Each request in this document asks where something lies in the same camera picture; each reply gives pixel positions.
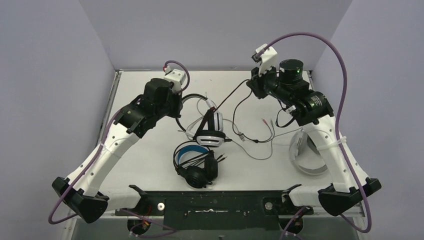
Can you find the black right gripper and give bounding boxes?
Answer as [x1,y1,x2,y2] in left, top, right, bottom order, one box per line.
[247,61,292,103]

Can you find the white and black headphones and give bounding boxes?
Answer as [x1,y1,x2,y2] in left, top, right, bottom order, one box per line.
[175,93,232,148]

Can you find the black headphone cable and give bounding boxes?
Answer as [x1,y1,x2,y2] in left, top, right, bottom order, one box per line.
[178,150,229,171]

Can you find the black headphones with blue band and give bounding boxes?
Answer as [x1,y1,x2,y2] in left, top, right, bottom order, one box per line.
[172,140,219,189]

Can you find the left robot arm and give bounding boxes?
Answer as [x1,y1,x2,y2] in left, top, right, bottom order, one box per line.
[48,78,182,225]

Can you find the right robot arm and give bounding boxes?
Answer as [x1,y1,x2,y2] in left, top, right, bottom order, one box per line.
[246,59,382,216]

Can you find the grey white headphones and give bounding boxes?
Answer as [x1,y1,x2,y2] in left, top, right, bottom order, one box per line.
[289,130,328,176]

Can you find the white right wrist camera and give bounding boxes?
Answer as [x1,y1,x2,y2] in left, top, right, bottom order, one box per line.
[252,43,278,76]

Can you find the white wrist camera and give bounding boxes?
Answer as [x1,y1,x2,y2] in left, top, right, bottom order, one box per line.
[163,66,187,93]
[252,43,278,76]

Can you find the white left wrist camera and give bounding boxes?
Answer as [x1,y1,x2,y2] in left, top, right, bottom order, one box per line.
[163,66,187,93]

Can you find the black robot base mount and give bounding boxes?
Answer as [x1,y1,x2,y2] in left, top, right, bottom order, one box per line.
[130,190,299,231]

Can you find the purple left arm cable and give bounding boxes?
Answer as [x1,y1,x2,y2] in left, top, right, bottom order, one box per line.
[47,59,191,239]

